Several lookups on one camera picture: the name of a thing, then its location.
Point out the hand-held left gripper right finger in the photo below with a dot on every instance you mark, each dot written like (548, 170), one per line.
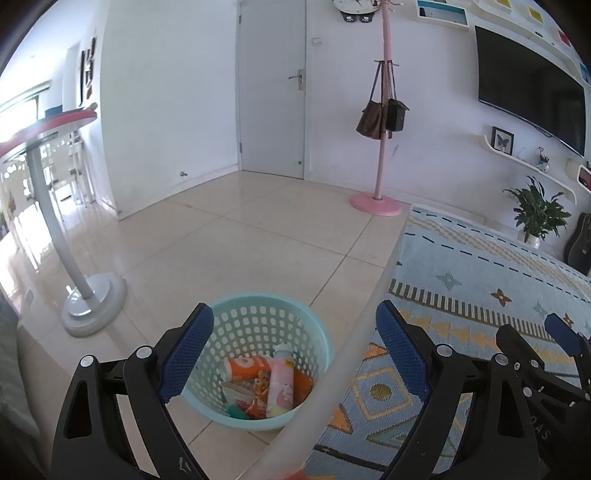
(401, 346)

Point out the white door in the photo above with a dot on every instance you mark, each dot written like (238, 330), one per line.
(272, 115)

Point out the curved white wall shelf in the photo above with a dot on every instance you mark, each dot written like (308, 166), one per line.
(524, 162)

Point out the black hanging bag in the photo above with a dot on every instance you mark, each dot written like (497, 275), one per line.
(396, 115)

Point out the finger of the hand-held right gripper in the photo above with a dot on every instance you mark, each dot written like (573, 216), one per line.
(563, 333)
(540, 383)

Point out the white wall cubby shelf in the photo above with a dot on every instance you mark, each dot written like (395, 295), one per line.
(549, 32)

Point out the dark wall photo frames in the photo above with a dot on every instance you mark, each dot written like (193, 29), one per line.
(87, 69)

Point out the orange wrapper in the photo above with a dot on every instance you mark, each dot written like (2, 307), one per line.
(304, 385)

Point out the round bar table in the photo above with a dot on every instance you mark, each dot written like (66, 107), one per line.
(48, 207)

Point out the pink printed bottle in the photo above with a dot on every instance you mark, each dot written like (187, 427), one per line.
(281, 383)

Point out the potted green plant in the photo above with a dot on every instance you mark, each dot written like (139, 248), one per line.
(538, 217)

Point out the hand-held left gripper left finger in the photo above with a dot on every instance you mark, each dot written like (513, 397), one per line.
(189, 350)

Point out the orange paper cup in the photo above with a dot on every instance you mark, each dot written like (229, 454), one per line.
(244, 368)

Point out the white milk carton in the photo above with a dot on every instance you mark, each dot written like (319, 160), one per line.
(238, 391)

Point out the black television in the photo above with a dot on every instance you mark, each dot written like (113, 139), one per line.
(526, 87)

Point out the black guitar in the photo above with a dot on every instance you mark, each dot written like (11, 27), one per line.
(579, 251)

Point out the teal plastic basket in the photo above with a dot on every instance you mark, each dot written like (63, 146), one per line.
(258, 318)

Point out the framed butterfly picture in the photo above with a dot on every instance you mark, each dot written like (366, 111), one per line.
(502, 139)

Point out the white red paper cup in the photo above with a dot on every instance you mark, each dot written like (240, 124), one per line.
(256, 410)

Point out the pink coat rack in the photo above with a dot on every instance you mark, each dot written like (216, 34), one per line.
(383, 161)

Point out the pink box shelf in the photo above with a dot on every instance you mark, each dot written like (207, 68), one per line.
(585, 176)

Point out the grey cloth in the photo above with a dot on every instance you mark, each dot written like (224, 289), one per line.
(14, 369)

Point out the teal packet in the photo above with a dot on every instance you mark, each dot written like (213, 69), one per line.
(234, 410)

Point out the patterned table mat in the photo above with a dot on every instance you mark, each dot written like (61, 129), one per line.
(461, 258)

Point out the small figurine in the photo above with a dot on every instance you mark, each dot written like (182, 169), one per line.
(544, 160)

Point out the brown hanging bag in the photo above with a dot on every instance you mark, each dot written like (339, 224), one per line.
(369, 122)

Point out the white framed blue picture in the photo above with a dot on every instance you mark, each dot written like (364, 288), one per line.
(443, 11)

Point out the white wall clock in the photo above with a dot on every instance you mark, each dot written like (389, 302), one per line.
(351, 4)

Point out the white chair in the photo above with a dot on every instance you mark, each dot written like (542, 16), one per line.
(83, 170)

